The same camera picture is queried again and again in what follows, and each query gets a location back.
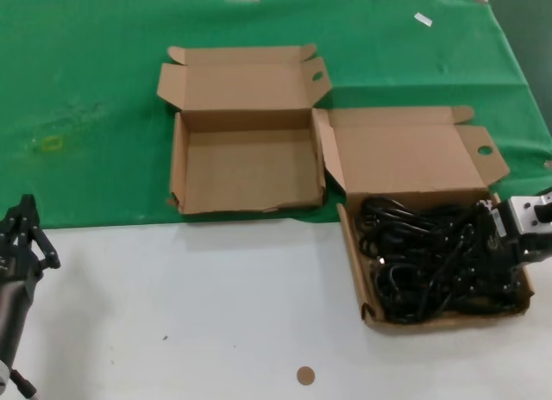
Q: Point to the open cardboard box, torn rim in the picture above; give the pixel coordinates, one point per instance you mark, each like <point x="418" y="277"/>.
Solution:
<point x="250" y="167"/>

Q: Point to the green table cloth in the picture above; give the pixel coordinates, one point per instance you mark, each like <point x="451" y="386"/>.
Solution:
<point x="86" y="72"/>

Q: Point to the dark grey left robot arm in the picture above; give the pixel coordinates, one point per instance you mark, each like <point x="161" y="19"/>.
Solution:
<point x="13" y="318"/>

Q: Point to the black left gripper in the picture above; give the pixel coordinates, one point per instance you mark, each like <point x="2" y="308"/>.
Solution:
<point x="17" y="266"/>

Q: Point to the small brown coin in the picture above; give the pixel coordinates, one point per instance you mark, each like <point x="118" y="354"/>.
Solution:
<point x="305" y="376"/>

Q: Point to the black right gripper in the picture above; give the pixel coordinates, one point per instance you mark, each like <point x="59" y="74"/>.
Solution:
<point x="496" y="240"/>

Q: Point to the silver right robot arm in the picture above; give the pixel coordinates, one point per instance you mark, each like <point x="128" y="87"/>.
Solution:
<point x="530" y="227"/>

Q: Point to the open cardboard box, intact rim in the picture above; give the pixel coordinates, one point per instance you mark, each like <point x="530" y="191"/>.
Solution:
<point x="401" y="158"/>

